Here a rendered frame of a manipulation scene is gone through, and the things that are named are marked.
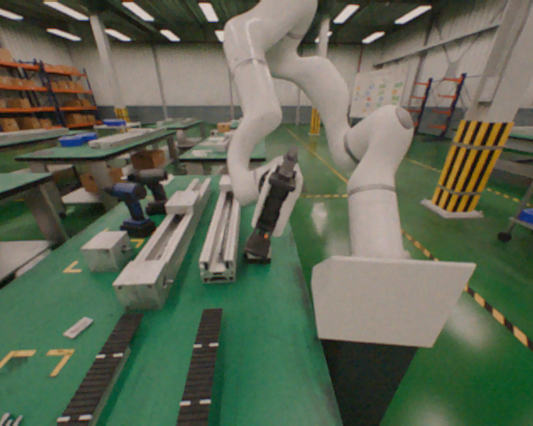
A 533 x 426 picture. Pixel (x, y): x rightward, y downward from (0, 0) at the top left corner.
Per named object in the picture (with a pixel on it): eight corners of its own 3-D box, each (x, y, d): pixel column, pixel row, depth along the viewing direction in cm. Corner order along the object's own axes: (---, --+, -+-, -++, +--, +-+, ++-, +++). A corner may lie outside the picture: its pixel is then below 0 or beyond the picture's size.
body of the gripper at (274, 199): (308, 167, 40) (312, 181, 29) (288, 216, 43) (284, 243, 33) (269, 153, 39) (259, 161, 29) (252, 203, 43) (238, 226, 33)
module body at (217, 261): (234, 281, 68) (233, 259, 65) (202, 282, 68) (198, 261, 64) (242, 190, 140) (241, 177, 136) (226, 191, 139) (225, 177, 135)
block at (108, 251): (127, 270, 73) (118, 247, 68) (91, 272, 72) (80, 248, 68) (140, 253, 81) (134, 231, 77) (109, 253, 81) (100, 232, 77)
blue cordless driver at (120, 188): (147, 239, 89) (133, 188, 80) (108, 233, 94) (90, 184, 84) (160, 230, 96) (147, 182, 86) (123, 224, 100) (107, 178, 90)
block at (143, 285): (171, 308, 59) (163, 281, 55) (123, 311, 59) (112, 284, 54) (180, 284, 67) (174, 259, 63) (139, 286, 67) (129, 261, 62)
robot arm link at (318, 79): (385, 160, 59) (341, 182, 73) (400, 140, 65) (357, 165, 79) (266, 2, 55) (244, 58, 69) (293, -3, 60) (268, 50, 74)
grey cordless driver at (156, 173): (174, 213, 111) (165, 171, 101) (130, 218, 106) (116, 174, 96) (175, 207, 117) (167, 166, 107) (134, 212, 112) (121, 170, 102)
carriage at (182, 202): (195, 219, 93) (192, 204, 90) (167, 220, 92) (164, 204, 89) (201, 204, 107) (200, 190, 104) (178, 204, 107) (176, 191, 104)
